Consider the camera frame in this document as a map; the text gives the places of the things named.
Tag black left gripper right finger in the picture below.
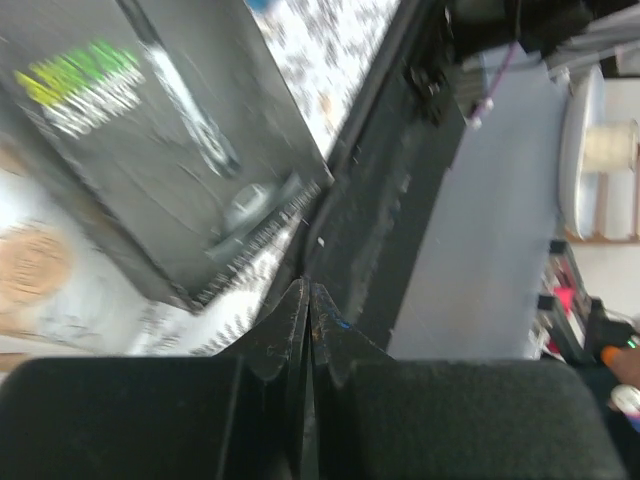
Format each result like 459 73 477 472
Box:
309 284 400 479

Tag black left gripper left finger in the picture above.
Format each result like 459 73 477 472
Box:
222 279 308 479

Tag black green Gillette razor box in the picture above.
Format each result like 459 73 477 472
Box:
1 1 331 312

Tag floral tablecloth mat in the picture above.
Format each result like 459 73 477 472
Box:
1 1 397 371

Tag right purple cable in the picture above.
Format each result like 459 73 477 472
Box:
468 42 521 132

